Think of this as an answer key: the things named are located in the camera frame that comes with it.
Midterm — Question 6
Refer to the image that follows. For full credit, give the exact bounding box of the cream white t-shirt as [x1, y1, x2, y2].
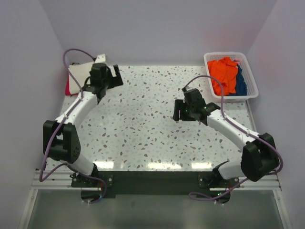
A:
[69, 62, 93, 95]

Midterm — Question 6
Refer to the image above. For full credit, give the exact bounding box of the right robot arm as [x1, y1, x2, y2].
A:
[173, 89, 281, 187]

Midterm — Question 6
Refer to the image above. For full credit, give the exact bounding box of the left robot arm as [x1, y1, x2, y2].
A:
[39, 62, 123, 187]

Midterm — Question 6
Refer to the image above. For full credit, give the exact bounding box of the folded red t-shirt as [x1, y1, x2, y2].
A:
[65, 74, 71, 96]

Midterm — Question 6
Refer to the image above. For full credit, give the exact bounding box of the orange t-shirt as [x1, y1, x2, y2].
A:
[207, 56, 238, 96]

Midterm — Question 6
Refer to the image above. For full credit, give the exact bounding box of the blue t-shirt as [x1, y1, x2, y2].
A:
[229, 65, 247, 96]

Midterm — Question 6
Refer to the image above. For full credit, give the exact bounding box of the white plastic laundry basket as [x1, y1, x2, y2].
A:
[204, 52, 259, 102]

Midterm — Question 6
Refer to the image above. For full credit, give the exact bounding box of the pink garment in basket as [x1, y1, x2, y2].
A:
[233, 59, 241, 64]

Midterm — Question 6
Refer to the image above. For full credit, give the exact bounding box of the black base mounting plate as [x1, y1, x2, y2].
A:
[70, 171, 239, 199]

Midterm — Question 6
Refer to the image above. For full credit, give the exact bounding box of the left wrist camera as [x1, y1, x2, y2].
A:
[94, 54, 106, 63]

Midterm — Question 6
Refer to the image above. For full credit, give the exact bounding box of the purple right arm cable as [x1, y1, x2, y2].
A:
[182, 75, 285, 202]

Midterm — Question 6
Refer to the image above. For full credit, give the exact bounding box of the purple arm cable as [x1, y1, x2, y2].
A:
[182, 75, 285, 202]
[39, 49, 107, 204]

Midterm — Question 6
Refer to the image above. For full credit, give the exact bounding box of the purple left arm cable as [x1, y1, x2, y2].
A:
[39, 49, 107, 204]

